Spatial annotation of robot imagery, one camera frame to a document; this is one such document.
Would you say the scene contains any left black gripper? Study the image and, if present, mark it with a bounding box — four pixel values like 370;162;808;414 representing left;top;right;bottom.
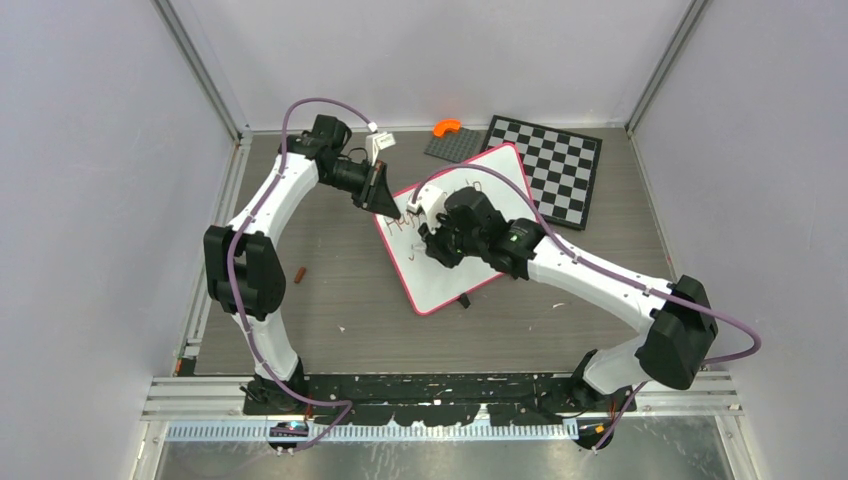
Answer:
322;158;401;220

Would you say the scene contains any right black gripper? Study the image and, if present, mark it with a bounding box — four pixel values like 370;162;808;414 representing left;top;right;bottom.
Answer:
418;207;485;269

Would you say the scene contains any red marker cap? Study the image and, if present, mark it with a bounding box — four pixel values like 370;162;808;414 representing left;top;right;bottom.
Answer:
294;267;307;284

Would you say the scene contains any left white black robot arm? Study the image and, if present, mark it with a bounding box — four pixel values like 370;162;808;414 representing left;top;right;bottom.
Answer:
203;115;401;414

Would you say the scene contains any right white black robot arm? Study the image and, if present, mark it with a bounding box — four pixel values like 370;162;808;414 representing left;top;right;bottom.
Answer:
406;187;718;411

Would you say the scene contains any orange curved plastic piece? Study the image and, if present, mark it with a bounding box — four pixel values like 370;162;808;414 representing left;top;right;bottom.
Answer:
432;118;462;138

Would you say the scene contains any grey lego baseplate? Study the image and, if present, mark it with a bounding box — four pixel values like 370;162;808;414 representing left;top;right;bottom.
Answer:
423;127;483;163

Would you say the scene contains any black white checkerboard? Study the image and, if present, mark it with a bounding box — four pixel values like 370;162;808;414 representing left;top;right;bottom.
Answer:
481;115;602;231

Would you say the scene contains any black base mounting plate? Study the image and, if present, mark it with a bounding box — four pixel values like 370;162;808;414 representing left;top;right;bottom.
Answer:
241;373;635;427

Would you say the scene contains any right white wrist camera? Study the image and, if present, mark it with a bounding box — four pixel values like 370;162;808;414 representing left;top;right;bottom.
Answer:
406;186;448;234

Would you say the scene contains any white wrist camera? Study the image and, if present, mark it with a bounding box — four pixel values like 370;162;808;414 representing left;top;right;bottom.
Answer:
406;186;448;234
365;122;396;165

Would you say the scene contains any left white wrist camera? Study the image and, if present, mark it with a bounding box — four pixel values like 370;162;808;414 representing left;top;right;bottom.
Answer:
365;122;396;165

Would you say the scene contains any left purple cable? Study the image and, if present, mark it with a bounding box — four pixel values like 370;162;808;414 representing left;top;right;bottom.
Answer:
226;97;379;454

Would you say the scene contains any white slotted cable duct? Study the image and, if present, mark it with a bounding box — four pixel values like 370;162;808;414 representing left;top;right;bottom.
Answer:
165;419;579;443

